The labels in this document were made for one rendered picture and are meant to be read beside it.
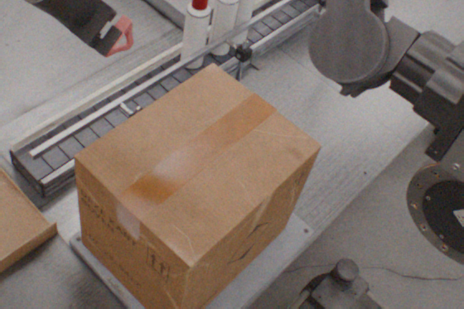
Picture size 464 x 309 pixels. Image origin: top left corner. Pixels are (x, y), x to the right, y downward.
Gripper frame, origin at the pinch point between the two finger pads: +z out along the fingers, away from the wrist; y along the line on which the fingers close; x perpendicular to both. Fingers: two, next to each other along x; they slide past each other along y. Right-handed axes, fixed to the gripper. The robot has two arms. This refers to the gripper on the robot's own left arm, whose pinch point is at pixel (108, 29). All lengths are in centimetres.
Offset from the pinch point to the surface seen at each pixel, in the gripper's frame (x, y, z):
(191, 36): -7.9, 3.6, 31.3
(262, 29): -20, 1, 55
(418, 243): 2, -59, 152
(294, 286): 37, -35, 122
